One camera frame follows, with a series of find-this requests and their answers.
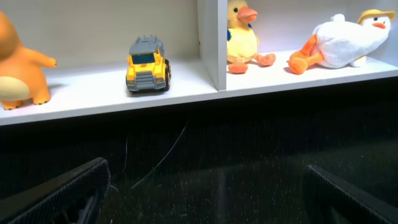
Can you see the white shelf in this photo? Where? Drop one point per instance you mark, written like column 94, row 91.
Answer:
column 93, row 93

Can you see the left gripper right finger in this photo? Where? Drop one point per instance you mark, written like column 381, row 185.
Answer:
column 342, row 202

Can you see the yellow rubber duck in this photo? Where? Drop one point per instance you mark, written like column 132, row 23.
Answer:
column 21, row 71

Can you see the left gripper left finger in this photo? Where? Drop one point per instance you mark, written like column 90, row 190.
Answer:
column 62, row 196

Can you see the grey and yellow toy truck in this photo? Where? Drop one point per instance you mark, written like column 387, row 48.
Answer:
column 146, row 71

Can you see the white plush duck yellow hat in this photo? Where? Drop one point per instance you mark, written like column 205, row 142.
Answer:
column 342, row 43

